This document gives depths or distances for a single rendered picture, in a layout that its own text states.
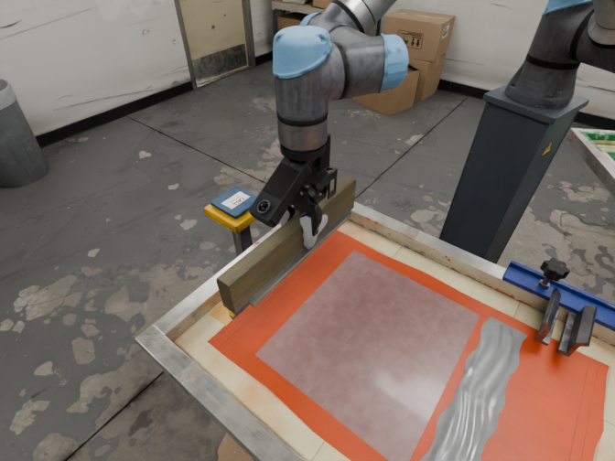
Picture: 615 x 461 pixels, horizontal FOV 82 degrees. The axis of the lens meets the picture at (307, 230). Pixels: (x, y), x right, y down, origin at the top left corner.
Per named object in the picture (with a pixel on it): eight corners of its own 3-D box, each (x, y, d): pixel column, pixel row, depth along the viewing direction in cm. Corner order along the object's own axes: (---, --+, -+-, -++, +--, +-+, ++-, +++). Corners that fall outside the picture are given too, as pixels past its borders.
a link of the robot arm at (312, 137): (307, 132, 48) (263, 116, 52) (307, 161, 51) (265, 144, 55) (338, 112, 53) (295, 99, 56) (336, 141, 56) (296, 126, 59)
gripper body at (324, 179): (337, 197, 64) (340, 136, 56) (308, 221, 59) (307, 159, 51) (304, 182, 68) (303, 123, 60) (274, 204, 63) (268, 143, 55)
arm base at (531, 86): (523, 80, 99) (539, 42, 93) (580, 98, 90) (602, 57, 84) (492, 94, 93) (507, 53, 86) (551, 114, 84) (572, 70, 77)
